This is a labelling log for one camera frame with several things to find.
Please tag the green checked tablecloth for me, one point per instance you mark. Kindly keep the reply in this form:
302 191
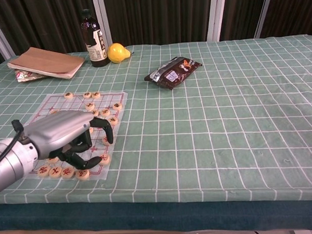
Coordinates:
211 132

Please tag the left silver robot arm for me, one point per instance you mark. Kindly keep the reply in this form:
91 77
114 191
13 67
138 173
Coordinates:
10 164

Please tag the chinese chess board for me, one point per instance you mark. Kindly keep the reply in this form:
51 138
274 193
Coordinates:
67 105

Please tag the brown snack packet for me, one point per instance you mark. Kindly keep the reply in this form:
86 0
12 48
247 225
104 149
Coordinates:
174 72

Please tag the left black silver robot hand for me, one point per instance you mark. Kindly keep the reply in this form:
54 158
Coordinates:
58 129

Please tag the round wooden chess piece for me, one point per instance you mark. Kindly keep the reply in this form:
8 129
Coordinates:
105 160
53 160
87 95
105 140
95 113
105 112
82 173
43 170
55 172
68 95
67 173
91 130
54 111
89 106
117 106
113 120
95 94

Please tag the brown paper notebook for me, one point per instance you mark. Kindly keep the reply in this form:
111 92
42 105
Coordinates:
45 62

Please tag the red white foil packet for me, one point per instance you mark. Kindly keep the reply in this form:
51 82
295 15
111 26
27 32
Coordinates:
27 76

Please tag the yellow pear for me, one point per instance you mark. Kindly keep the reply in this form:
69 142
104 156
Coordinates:
117 54

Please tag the dark glass bottle white label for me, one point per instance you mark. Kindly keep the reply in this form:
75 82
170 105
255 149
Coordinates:
94 39

